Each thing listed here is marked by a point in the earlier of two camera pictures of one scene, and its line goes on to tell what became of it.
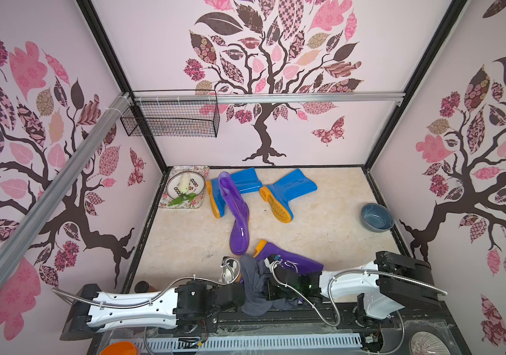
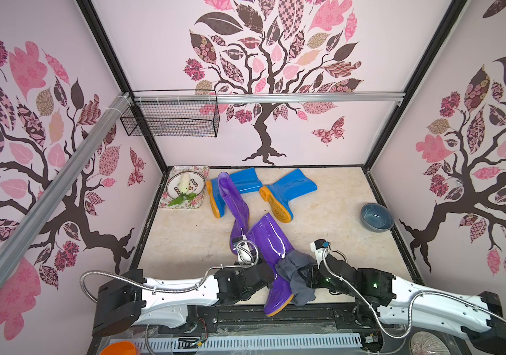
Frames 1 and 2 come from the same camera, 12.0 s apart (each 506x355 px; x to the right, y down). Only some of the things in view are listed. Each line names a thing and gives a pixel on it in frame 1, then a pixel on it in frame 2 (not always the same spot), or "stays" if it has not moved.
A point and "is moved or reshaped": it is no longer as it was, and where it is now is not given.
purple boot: (239, 214) stays
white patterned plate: (197, 183) stays
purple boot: (299, 263) is moved or reshaped
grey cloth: (254, 300) to (287, 268)
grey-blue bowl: (376, 218) stays
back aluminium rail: (301, 97) stays
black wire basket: (197, 119) stays
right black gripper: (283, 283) to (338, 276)
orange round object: (123, 347) stays
